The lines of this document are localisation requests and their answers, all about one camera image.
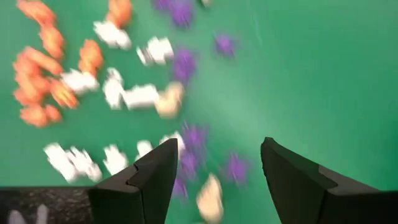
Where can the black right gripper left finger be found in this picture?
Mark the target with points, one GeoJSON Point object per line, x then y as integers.
{"type": "Point", "coordinates": [155, 180]}

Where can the small purple plastic spider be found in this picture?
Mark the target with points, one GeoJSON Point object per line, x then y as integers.
{"type": "Point", "coordinates": [184, 65]}
{"type": "Point", "coordinates": [179, 188]}
{"type": "Point", "coordinates": [188, 165]}
{"type": "Point", "coordinates": [161, 3]}
{"type": "Point", "coordinates": [194, 137]}
{"type": "Point", "coordinates": [237, 168]}
{"type": "Point", "coordinates": [182, 12]}
{"type": "Point", "coordinates": [224, 45]}

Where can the small cream plastic skull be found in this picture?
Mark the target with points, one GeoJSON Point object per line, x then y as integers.
{"type": "Point", "coordinates": [169, 99]}
{"type": "Point", "coordinates": [211, 199]}

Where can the small orange plastic pumpkin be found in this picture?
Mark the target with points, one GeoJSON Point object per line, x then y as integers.
{"type": "Point", "coordinates": [36, 11]}
{"type": "Point", "coordinates": [40, 60]}
{"type": "Point", "coordinates": [52, 40]}
{"type": "Point", "coordinates": [63, 93]}
{"type": "Point", "coordinates": [119, 11]}
{"type": "Point", "coordinates": [28, 88]}
{"type": "Point", "coordinates": [90, 57]}
{"type": "Point", "coordinates": [53, 113]}
{"type": "Point", "coordinates": [34, 115]}

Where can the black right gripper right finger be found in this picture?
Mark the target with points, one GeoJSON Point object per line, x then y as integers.
{"type": "Point", "coordinates": [289, 177]}

